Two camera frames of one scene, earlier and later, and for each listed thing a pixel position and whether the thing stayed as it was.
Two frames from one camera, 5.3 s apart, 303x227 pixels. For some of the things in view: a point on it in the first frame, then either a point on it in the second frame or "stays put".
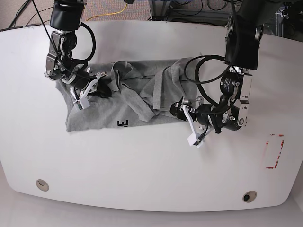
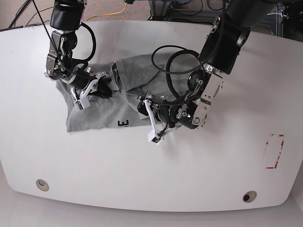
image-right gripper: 202,116 to 161,112
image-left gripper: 103,90 stays put
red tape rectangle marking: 267,143 stays put
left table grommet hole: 42,185 stays put
